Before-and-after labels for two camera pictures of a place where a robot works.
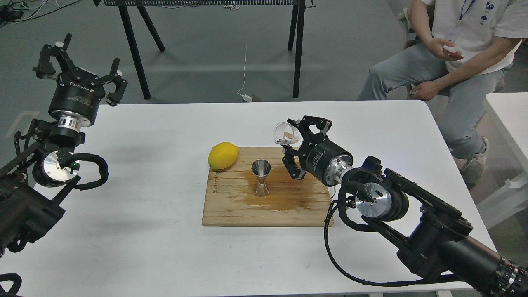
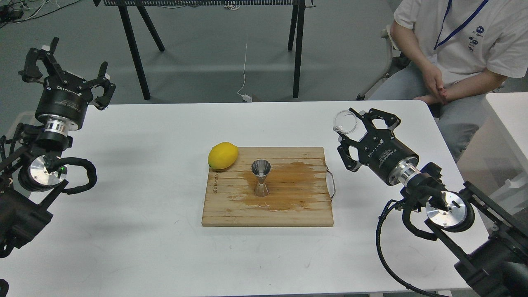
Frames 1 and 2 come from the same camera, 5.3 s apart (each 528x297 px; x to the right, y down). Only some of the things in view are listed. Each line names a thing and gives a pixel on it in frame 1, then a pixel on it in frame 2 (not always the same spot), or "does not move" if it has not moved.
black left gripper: x=75 y=103 -> x=65 y=95
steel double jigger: x=261 y=167 does not move
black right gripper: x=324 y=159 -> x=381 y=150
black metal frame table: x=296 y=27 does not move
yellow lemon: x=222 y=155 does not move
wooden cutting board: x=258 y=190 does not move
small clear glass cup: x=285 y=133 -> x=345 y=122
